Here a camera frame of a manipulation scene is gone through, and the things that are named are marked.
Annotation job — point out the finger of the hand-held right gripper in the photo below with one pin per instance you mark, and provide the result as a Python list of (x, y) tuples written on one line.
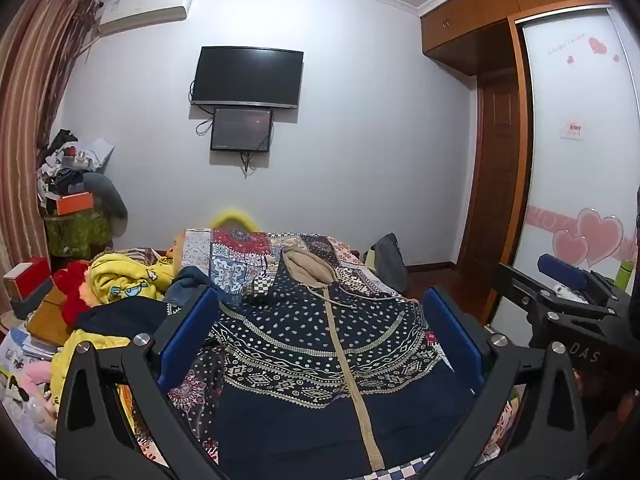
[(562, 267), (520, 290)]

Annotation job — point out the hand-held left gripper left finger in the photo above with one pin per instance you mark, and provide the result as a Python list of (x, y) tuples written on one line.
[(192, 327)]

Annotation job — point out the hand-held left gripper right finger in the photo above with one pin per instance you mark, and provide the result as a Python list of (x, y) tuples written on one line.
[(452, 330)]

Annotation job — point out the navy patterned zip hoodie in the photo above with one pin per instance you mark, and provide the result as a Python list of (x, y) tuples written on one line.
[(300, 350)]

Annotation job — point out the pile of mixed clothes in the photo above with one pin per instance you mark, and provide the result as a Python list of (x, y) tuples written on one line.
[(70, 160)]

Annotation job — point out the blue jeans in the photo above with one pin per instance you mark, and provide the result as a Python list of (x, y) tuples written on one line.
[(187, 280)]

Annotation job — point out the green bottle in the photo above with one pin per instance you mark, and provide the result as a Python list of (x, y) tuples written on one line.
[(625, 275)]

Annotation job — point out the dark navy garment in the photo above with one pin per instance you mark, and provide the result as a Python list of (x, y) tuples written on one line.
[(125, 317)]

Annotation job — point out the patchwork print quilt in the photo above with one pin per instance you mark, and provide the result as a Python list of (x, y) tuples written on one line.
[(235, 260)]

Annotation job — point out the yellow cartoon blanket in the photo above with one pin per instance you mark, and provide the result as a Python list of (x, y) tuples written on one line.
[(120, 280)]

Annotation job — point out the grey backpack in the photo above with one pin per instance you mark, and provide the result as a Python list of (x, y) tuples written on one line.
[(390, 260)]

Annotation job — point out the red plush toy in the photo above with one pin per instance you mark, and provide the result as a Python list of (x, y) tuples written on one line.
[(70, 285)]

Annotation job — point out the blue checkered bed sheet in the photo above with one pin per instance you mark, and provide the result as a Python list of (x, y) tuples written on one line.
[(415, 467)]

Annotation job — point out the green patterned cloth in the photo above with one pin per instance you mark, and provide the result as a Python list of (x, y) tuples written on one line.
[(75, 235)]

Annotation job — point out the pink plush toy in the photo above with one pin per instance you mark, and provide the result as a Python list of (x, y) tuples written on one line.
[(32, 380)]

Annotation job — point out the stack of magazines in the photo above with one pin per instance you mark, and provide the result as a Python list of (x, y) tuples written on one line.
[(25, 350)]

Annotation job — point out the red box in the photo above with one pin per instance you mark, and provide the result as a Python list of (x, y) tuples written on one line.
[(32, 270)]

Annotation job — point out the orange box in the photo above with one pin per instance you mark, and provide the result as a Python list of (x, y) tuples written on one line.
[(75, 202)]

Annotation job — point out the wooden overhead wardrobe cabinet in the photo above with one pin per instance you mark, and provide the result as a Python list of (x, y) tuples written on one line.
[(475, 15)]

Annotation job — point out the brown striped curtain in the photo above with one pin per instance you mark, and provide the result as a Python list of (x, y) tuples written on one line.
[(30, 110)]

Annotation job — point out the white air conditioner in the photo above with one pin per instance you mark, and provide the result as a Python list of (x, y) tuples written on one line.
[(145, 7)]

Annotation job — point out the small black wall monitor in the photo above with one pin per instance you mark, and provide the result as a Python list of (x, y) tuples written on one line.
[(241, 129)]

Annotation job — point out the black wall television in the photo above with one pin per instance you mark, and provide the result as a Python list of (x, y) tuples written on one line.
[(246, 76)]

